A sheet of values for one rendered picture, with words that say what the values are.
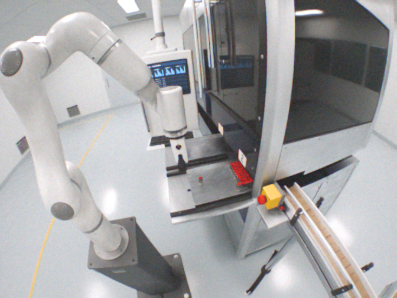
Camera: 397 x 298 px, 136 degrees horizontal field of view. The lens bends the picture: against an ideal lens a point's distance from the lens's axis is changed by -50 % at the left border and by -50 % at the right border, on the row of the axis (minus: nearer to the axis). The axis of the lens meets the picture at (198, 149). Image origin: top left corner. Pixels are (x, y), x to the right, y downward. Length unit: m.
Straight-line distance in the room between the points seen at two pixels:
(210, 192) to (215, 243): 0.89
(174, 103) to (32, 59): 0.39
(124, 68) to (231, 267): 1.55
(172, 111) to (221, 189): 0.51
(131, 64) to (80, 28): 0.16
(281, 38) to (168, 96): 0.36
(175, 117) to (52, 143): 0.37
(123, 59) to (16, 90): 0.26
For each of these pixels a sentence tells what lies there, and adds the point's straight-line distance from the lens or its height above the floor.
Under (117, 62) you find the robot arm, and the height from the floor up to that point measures 1.53.
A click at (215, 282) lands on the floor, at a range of 1.54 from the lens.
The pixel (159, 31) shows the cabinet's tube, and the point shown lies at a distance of 1.47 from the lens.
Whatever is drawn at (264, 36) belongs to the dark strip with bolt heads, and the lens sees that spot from 0.56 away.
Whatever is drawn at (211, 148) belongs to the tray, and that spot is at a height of 0.88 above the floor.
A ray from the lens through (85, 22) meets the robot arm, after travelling 0.45.
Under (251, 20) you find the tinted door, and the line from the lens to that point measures 0.64.
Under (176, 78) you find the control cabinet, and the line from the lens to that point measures 1.40.
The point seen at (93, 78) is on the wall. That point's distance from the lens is 6.51.
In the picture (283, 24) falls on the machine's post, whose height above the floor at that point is 1.60.
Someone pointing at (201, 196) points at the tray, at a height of 0.88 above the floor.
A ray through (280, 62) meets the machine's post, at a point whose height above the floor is 1.49.
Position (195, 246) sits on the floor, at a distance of 1.64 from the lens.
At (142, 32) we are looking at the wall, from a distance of 6.06.
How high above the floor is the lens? 1.52
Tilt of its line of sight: 34 degrees down
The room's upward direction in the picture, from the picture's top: 6 degrees counter-clockwise
